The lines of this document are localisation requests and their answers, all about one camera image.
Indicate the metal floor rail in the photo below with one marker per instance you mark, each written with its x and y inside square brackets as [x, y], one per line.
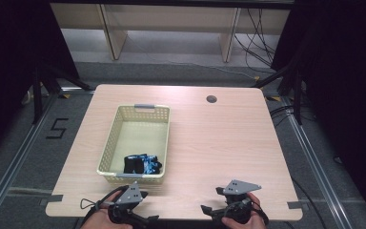
[16, 159]
[314, 168]

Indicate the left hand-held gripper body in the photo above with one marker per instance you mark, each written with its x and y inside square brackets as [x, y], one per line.
[128, 197]

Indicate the person's left hand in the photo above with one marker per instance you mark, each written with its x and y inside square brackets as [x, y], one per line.
[95, 221]

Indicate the black and blue patterned cloth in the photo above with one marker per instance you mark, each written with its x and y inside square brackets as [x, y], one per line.
[139, 164]

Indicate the black curtain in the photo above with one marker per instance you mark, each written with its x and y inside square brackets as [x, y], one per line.
[9, 47]
[346, 79]

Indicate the black metal stand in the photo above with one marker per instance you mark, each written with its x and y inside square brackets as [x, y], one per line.
[297, 95]
[37, 95]

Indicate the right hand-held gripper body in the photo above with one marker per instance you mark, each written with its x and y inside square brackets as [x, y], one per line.
[238, 187]

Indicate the person's right hand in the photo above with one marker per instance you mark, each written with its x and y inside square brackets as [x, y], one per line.
[257, 213]

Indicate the grey tape strip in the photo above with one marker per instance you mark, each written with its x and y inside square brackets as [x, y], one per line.
[53, 199]
[295, 205]

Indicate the cream perforated plastic basket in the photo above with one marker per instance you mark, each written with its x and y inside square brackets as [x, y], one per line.
[136, 133]

